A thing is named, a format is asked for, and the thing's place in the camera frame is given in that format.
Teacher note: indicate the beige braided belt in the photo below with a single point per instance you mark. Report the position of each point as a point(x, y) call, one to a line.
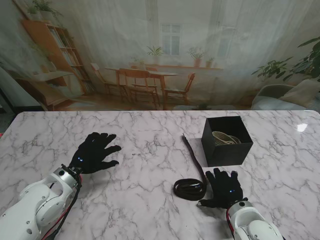
point(221, 137)
point(236, 140)

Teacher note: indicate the printed room scene backdrop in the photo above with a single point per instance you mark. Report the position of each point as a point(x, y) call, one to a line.
point(160, 50)

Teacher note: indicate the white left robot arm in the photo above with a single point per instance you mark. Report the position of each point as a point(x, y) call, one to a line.
point(37, 207)

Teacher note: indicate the dark brown braided belt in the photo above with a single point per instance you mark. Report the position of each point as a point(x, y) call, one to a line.
point(190, 190)

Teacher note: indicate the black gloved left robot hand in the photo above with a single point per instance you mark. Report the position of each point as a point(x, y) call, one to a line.
point(96, 152)

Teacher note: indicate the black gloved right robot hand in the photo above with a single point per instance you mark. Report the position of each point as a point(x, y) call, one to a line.
point(225, 190)

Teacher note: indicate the black belt storage box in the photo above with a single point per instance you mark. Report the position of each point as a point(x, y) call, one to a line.
point(225, 152)

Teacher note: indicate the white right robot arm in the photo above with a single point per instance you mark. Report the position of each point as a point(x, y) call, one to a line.
point(250, 220)

